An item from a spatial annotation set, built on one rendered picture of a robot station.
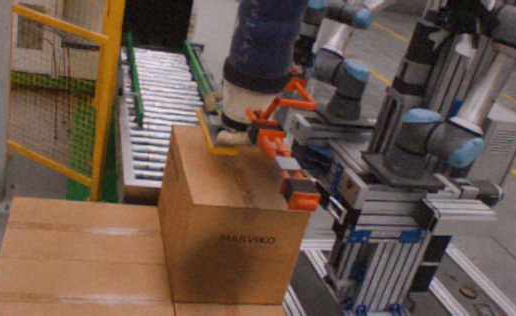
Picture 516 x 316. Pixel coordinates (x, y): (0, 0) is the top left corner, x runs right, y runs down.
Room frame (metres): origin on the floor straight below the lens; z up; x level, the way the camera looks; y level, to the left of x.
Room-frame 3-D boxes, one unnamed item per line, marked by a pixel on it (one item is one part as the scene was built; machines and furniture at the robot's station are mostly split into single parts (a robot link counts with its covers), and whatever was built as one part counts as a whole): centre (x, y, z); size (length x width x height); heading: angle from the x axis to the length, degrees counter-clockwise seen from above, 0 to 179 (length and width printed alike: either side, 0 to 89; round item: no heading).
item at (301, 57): (2.18, -0.29, 1.32); 0.09 x 0.08 x 0.12; 15
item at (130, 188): (2.20, -0.02, 0.58); 0.70 x 0.03 x 0.06; 105
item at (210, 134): (1.82, -0.02, 1.08); 0.34 x 0.10 x 0.05; 15
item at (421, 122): (1.88, -0.72, 1.20); 0.13 x 0.12 x 0.14; 45
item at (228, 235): (1.85, -0.11, 0.74); 0.60 x 0.40 x 0.40; 15
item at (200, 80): (3.74, 0.11, 0.60); 1.60 x 0.10 x 0.09; 15
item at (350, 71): (2.36, -0.55, 1.20); 0.13 x 0.12 x 0.14; 59
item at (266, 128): (1.61, -0.17, 1.18); 0.10 x 0.08 x 0.06; 105
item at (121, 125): (3.25, 0.59, 0.50); 2.31 x 0.05 x 0.19; 15
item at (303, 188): (1.27, -0.26, 1.18); 0.08 x 0.07 x 0.05; 15
